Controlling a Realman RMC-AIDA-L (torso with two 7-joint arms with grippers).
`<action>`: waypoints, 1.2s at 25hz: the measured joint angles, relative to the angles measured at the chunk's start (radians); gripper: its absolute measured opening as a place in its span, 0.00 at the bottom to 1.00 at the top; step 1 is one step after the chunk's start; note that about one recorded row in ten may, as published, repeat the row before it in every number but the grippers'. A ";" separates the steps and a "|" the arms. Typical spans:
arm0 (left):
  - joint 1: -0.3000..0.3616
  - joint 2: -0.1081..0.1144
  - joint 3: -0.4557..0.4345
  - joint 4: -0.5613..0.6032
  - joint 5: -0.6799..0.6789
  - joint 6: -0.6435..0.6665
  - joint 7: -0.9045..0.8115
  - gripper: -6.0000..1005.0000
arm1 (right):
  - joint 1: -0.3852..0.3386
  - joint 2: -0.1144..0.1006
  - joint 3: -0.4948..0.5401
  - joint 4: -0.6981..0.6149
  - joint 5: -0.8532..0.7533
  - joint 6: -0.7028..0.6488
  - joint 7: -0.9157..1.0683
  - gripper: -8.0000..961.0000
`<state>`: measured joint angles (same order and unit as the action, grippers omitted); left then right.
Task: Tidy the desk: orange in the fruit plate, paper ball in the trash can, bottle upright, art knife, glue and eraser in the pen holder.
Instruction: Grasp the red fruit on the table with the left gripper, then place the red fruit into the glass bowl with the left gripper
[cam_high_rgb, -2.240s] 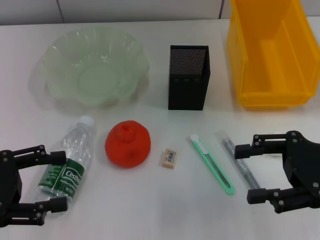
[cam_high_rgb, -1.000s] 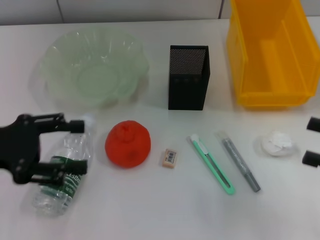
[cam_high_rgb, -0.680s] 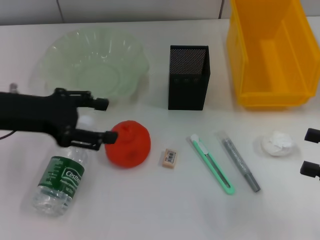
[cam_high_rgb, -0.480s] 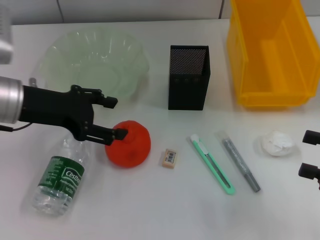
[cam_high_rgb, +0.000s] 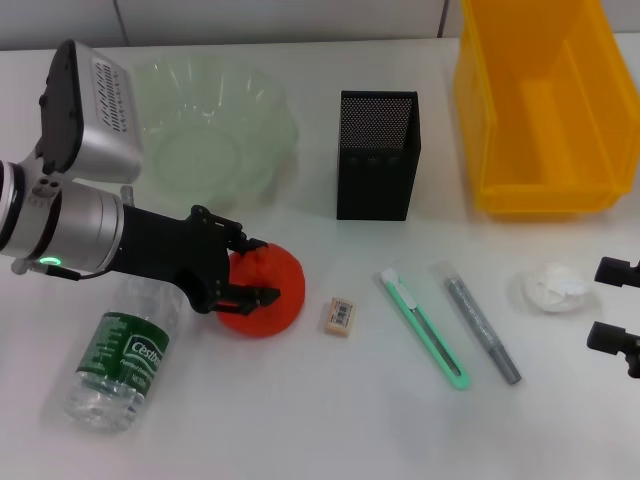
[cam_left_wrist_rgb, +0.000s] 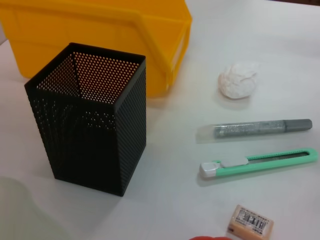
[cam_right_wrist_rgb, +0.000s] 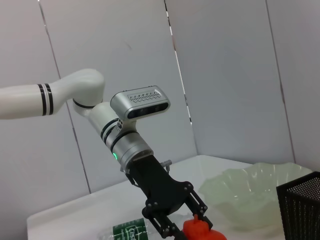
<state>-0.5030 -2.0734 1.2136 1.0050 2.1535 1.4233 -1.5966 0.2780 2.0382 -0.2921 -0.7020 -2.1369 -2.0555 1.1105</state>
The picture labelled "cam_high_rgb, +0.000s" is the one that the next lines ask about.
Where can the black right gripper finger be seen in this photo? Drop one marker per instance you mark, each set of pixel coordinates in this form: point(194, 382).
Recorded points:
point(615, 342)
point(617, 272)

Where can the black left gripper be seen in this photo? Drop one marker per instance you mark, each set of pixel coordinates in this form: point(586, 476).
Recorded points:
point(160, 245)

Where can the orange fruit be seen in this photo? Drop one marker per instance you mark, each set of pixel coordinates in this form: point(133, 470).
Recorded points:
point(280, 280)

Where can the white paper ball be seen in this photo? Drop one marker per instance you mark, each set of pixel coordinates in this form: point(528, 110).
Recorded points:
point(555, 287)

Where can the beige eraser with barcode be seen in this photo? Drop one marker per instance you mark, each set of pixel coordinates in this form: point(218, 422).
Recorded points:
point(341, 316)

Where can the grey marker pen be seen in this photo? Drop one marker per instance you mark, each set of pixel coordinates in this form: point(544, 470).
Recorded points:
point(480, 325)

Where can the clear green-label water bottle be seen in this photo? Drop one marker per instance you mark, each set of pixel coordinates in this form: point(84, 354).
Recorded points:
point(125, 355)

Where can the mint green utility knife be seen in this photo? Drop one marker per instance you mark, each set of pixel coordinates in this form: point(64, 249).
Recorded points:
point(425, 327)

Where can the clear wavy glass fruit plate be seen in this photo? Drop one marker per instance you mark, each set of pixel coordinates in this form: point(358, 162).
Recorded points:
point(210, 145)

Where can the black mesh pen holder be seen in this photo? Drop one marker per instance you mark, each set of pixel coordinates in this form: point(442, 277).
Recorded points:
point(375, 180)

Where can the yellow plastic bin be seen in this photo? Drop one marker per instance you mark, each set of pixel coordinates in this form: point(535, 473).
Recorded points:
point(545, 125)

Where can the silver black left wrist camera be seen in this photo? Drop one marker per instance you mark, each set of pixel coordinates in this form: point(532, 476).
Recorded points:
point(85, 115)

